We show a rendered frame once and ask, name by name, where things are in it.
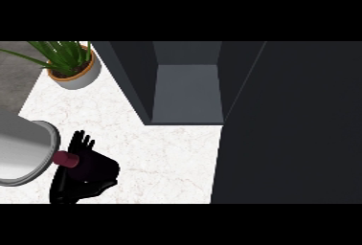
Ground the dark wine bottle, maroon cap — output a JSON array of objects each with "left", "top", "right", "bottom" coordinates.
[{"left": 50, "top": 148, "right": 121, "bottom": 185}]

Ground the dark grey open cabinet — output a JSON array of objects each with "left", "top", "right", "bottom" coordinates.
[{"left": 90, "top": 40, "right": 269, "bottom": 126}]

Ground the grey round appliance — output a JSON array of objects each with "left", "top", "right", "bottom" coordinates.
[{"left": 0, "top": 109, "right": 62, "bottom": 188}]

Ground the dark grey cabinet door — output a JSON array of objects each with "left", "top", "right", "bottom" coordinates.
[{"left": 210, "top": 40, "right": 362, "bottom": 205}]

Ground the green plant in white pot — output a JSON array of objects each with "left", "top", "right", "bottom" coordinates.
[{"left": 0, "top": 40, "right": 103, "bottom": 91}]

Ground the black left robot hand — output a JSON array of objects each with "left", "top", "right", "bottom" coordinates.
[{"left": 49, "top": 129, "right": 118, "bottom": 205}]

